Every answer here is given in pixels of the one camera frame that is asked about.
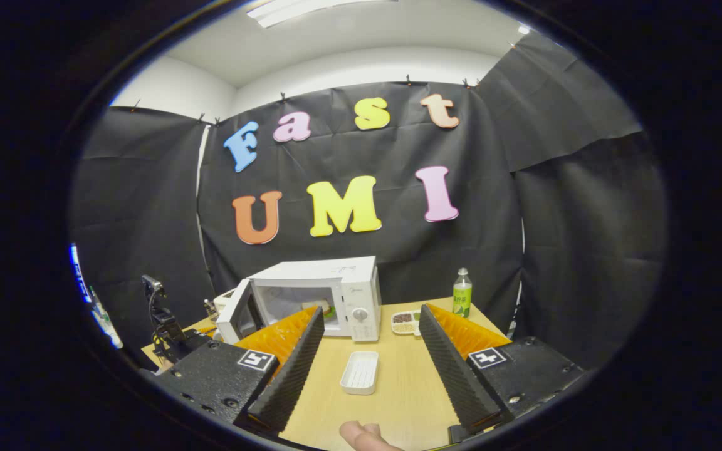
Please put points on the green drink bottle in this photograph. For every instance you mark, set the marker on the green drink bottle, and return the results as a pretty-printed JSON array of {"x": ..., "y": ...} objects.
[{"x": 462, "y": 297}]

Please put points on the white strip with green bits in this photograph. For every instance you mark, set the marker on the white strip with green bits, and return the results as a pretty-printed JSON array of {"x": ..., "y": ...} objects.
[{"x": 104, "y": 319}]

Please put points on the blue glowing screen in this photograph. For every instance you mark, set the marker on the blue glowing screen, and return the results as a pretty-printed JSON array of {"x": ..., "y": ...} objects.
[{"x": 78, "y": 269}]

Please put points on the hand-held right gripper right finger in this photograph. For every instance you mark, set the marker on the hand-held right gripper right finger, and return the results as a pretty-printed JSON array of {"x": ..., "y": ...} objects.
[{"x": 455, "y": 376}]

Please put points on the long ceiling light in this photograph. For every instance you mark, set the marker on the long ceiling light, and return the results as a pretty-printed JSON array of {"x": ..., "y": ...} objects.
[{"x": 298, "y": 9}]

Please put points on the divided white bean dish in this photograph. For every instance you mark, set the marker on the divided white bean dish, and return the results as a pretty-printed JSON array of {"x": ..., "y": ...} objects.
[{"x": 403, "y": 322}]

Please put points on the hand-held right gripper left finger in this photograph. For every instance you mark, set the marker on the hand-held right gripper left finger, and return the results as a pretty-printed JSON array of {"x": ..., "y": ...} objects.
[{"x": 289, "y": 376}]

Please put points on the lettuce sandwich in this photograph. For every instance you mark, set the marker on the lettuce sandwich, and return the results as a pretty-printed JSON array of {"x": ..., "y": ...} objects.
[{"x": 318, "y": 307}]

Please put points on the white microwave oven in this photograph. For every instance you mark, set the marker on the white microwave oven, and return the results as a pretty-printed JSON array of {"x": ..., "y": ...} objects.
[{"x": 355, "y": 282}]

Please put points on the small white ribbed tray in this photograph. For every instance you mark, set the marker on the small white ribbed tray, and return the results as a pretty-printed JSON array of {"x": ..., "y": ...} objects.
[{"x": 360, "y": 373}]

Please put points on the white toaster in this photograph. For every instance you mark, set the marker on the white toaster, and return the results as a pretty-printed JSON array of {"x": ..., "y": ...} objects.
[{"x": 223, "y": 294}]

